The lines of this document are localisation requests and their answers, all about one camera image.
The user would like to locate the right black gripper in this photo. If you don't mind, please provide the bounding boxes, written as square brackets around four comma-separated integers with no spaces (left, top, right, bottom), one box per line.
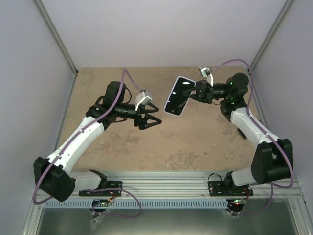
[182,80,231,104]

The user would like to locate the lavender phone case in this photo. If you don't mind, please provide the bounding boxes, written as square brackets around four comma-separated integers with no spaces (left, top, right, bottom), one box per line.
[163,76,196,117]

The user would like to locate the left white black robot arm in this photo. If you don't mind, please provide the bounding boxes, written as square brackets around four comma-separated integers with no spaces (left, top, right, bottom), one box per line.
[33,81,162,202]

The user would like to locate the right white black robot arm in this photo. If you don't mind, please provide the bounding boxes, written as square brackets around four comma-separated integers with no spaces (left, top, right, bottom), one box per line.
[182,73,294,195]

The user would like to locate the left circuit board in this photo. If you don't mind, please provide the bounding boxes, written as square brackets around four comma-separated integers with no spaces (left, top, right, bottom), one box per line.
[92,199,114,207]

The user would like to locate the circuit board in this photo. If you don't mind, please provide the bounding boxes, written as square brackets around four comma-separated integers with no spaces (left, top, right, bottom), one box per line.
[231,198,247,205]
[92,199,114,207]

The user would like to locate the right circuit board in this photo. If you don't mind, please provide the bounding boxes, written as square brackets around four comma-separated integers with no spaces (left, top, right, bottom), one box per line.
[231,198,247,205]

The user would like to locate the clear plastic bag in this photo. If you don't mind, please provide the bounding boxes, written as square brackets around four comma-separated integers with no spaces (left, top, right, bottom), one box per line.
[90,212,103,231]

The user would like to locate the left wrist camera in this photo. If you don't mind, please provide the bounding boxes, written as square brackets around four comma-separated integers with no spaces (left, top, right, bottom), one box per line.
[134,91,153,111]

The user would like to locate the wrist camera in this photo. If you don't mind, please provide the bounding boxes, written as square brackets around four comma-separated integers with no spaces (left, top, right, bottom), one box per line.
[134,91,153,111]
[199,67,214,87]

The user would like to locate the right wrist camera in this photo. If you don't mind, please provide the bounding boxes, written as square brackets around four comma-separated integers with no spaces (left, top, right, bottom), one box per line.
[199,67,214,87]

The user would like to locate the aluminium rail platform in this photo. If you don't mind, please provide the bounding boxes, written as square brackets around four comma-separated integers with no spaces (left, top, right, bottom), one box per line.
[33,170,304,199]

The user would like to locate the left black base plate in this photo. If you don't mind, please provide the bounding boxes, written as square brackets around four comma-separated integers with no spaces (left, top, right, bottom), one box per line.
[78,181,123,197]

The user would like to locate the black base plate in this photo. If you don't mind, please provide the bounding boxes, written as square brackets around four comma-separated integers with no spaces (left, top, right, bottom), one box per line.
[78,181,123,197]
[208,181,254,197]

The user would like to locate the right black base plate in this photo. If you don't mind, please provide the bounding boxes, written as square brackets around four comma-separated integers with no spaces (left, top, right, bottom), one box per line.
[208,181,254,197]

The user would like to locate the right aluminium frame post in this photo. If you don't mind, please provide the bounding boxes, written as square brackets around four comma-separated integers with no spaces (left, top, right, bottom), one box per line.
[249,0,295,71]

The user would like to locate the aluminium frame post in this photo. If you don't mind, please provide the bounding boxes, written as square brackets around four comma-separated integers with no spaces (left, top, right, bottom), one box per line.
[249,0,295,71]
[33,0,78,76]

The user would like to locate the slotted grey cable duct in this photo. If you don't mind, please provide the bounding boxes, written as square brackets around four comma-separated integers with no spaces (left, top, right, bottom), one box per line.
[44,198,228,209]

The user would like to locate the left aluminium frame post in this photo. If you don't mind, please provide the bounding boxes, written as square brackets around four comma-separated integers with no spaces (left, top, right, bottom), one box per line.
[33,0,78,76]

